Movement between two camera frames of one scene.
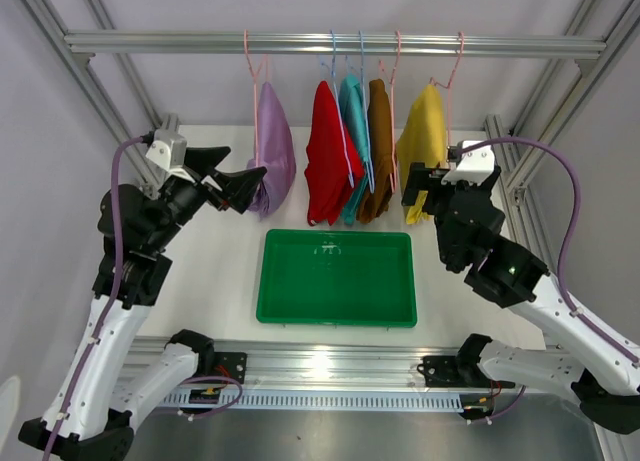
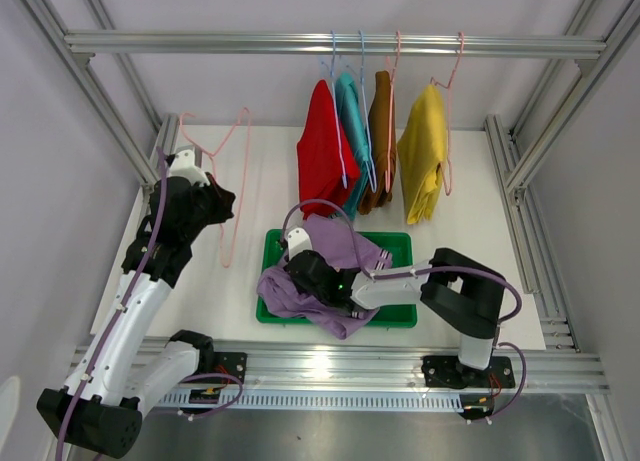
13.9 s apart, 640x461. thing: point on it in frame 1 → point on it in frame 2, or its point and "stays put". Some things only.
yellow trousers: [423, 141] stays put
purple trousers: [275, 153] → [284, 296]
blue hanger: [368, 156] stays put
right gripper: [429, 179] → [311, 253]
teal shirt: [353, 101] stays put
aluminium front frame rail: [249, 364] stays put
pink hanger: [461, 36] stays put
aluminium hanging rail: [322, 44] stays put
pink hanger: [255, 75] → [212, 161]
